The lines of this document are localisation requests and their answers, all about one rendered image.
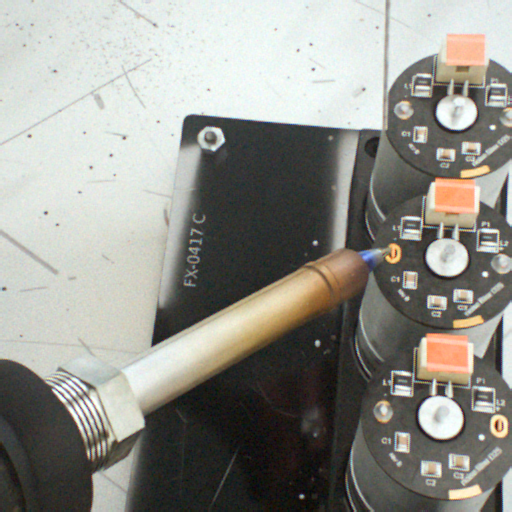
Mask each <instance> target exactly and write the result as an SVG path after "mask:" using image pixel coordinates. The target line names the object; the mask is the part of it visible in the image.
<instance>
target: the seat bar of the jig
mask: <svg viewBox="0 0 512 512"><path fill-rule="evenodd" d="M381 131H382V129H381V130H376V128H375V129H361V130H360V134H358V140H357V148H356V154H355V167H354V180H353V192H352V205H351V210H350V218H349V230H348V243H347V249H350V250H354V251H356V252H361V251H366V250H371V249H373V244H374V243H373V241H372V239H371V238H369V235H368V233H367V230H366V227H365V224H364V217H363V216H364V209H365V204H366V199H367V197H368V193H369V188H370V182H371V176H372V172H373V169H374V164H375V158H376V153H377V148H379V142H380V137H381ZM500 195H501V191H499V194H498V196H497V200H496V203H495V207H494V209H495V210H497V212H498V213H499V209H500ZM364 293H365V289H364V290H363V291H362V292H360V293H358V294H357V295H355V296H353V297H350V298H349V299H347V301H346V300H345V302H343V306H342V318H341V331H340V344H339V356H338V369H337V382H336V395H335V408H334V421H333V426H334V434H333V447H332V460H331V473H330V487H329V500H328V512H353V511H352V509H351V506H350V504H349V501H347V496H346V492H345V480H344V478H345V473H346V469H347V465H348V462H349V457H350V453H351V449H352V445H353V442H354V438H355V435H356V432H357V429H358V424H359V421H360V417H361V405H362V399H363V395H364V392H365V389H366V387H367V384H368V382H369V380H370V378H369V377H368V376H367V375H366V373H365V372H364V369H363V368H362V366H360V364H359V362H358V359H357V357H356V352H355V347H354V336H355V332H356V327H357V323H358V317H359V313H360V308H361V304H362V300H363V296H364ZM495 337H496V328H495V330H494V333H493V335H492V337H491V339H490V342H489V345H487V346H488V348H486V350H485V352H484V354H483V356H482V359H484V361H486V362H487V363H489V364H490V365H491V366H492V367H494V368H495V366H496V353H495ZM483 505H484V506H482V508H481V509H480V512H495V496H494V488H493V491H492V492H491V494H490V495H489V497H488V498H487V499H486V502H485V504H483Z"/></svg>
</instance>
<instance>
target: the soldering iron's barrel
mask: <svg viewBox="0 0 512 512"><path fill-rule="evenodd" d="M368 275H369V272H368V267H367V264H366V262H365V261H364V259H363V258H362V256H361V255H360V254H359V253H358V252H356V251H354V250H350V249H347V248H340V249H338V250H336V251H334V252H331V253H329V254H327V255H325V256H323V258H321V259H319V260H318V261H316V262H309V263H307V264H305V265H303V266H301V267H300V268H299V269H298V270H297V271H296V272H294V273H292V274H290V275H288V276H285V277H283V278H281V279H279V280H278V282H276V283H274V284H272V285H270V286H268V287H266V288H264V289H261V290H259V291H258V292H256V293H254V294H252V295H250V296H248V297H246V298H244V299H242V300H239V301H237V302H236V304H234V305H232V306H230V307H228V308H226V309H224V310H222V311H220V312H218V313H216V314H214V315H212V316H210V317H208V318H206V319H204V320H202V321H200V322H198V324H196V325H194V326H192V327H190V328H188V329H186V330H184V331H182V332H180V333H177V334H176V335H174V336H172V337H170V338H168V340H166V341H164V342H162V343H159V344H157V345H156V346H154V347H152V348H150V349H148V350H145V351H143V352H142V353H141V354H139V355H137V356H136V357H134V358H132V359H129V360H127V361H125V362H123V363H121V365H119V366H116V367H112V366H110V365H108V364H107V363H104V362H102V360H101V361H100V359H99V358H97V357H95V356H93V355H90V354H88V353H87V352H85V353H83V354H81V355H78V357H76V358H74V359H72V360H70V361H67V362H65V363H63V364H61V366H58V368H57V370H56V372H54V373H52V374H49V375H48V376H47V377H45V378H43V380H44V381H45V382H46V383H47V384H48V385H49V386H50V387H51V388H52V390H53V392H55V393H56V394H57V395H58V397H59V398H60V399H61V401H62V402H63V403H64V406H65V407H66V409H67V411H68V412H70V414H71V415H72V417H73V420H74V422H75V424H76V426H77V428H78V430H79V433H80V435H81V437H82V440H83V442H84V446H85V448H86V451H87V455H88V458H89V462H90V467H91V471H92V475H94V473H97V472H99V471H100V472H103V471H105V470H108V468H110V467H111V466H113V465H115V464H117V463H119V462H120V461H121V460H123V459H124V458H126V457H129V455H130V452H131V450H132V449H133V447H134V445H135V442H137V440H138V438H139V437H140V435H141V432H142V430H143V428H144V423H145V419H143V418H144V416H146V415H148V414H150V413H151V411H153V410H155V409H158V408H159V407H161V406H163V405H165V404H166V403H168V401H171V400H173V399H175V398H176V397H178V396H180V395H182V394H183V393H185V392H188V390H190V389H191V388H193V387H195V386H197V385H198V384H200V383H202V382H205V381H207V380H208V379H210V377H212V376H214V375H215V374H217V373H219V372H222V371H223V370H225V369H227V368H229V367H230V366H232V365H234V364H236V362H238V361H239V360H242V359H244V358H246V357H247V356H249V355H251V354H253V353H254V352H256V351H258V350H260V349H262V348H264V347H266V346H268V344H270V343H271V342H273V341H275V340H277V339H278V338H280V337H282V336H284V335H285V334H288V333H290V332H292V331H294V330H295V329H297V328H299V327H301V326H302V325H304V323H306V322H309V321H310V320H312V319H314V318H316V317H317V316H319V315H324V314H326V313H328V312H331V311H333V310H334V309H336V308H337V307H338V305H340V304H341V303H343V302H345V300H346V301H347V299H349V298H350V297H353V296H355V295H357V294H358V293H360V292H362V291H363V290H364V289H365V288H366V285H367V282H368Z"/></svg>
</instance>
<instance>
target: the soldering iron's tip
mask: <svg viewBox="0 0 512 512"><path fill-rule="evenodd" d="M391 252H392V248H391V247H390V246H386V247H381V248H376V249H371V250H366V251H361V252H358V253H359V254H360V255H361V256H362V258H363V259H364V261H365V262H366V264H367V267H368V272H369V273H371V272H372V271H373V270H374V269H375V268H376V267H377V266H378V265H379V264H380V263H381V262H382V261H383V260H384V259H385V258H386V256H388V255H389V254H390V253H391Z"/></svg>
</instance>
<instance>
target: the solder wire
mask: <svg viewBox="0 0 512 512"><path fill-rule="evenodd" d="M390 27H391V0H386V8H385V34H384V47H383V99H382V129H383V131H386V129H387V122H388V67H389V36H390Z"/></svg>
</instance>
